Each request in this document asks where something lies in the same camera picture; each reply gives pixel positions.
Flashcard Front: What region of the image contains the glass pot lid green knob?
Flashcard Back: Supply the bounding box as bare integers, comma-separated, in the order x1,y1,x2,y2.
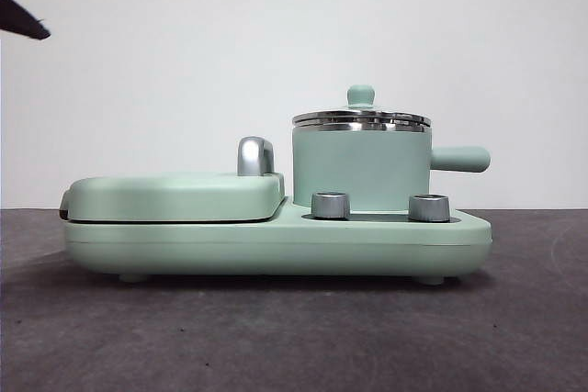
292,84,433,132

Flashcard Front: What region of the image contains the mint green griddle lid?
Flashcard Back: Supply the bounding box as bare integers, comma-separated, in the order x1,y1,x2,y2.
59,170,286,224

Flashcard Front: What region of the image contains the mint green breakfast maker base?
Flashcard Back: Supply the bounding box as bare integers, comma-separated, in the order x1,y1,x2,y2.
62,196,493,285

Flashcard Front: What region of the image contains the silver control knob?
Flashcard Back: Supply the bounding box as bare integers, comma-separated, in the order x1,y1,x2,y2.
310,191,350,219
408,193,451,222

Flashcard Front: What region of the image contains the chrome griddle lid handle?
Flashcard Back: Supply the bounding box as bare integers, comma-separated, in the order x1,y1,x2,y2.
236,135,277,177

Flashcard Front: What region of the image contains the mint green pot with handle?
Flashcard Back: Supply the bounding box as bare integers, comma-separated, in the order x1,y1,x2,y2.
291,120,492,210

